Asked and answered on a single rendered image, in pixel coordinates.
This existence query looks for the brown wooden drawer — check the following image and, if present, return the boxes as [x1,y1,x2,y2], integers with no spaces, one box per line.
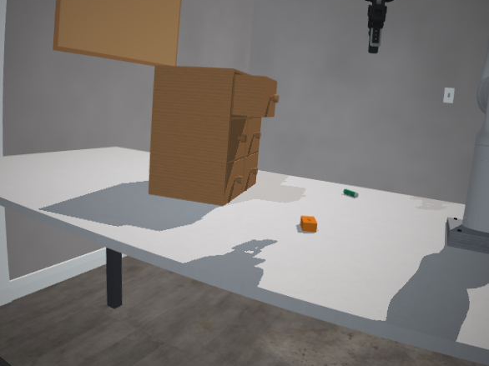
[245,118,261,153]
[243,153,258,190]
[231,74,279,118]
[228,118,247,159]
[224,158,244,202]

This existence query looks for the green battery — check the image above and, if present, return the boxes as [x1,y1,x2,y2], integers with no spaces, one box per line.
[344,189,359,198]

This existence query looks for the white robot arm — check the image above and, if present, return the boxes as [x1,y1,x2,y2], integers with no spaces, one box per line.
[462,39,489,233]

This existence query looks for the brown wooden chest of drawers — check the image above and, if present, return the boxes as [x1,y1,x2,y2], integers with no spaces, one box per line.
[149,65,261,206]

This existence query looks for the orange 9v battery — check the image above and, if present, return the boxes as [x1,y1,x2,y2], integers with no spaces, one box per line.
[300,216,317,232]

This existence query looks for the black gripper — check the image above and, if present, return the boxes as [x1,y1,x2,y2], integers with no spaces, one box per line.
[366,0,393,53]

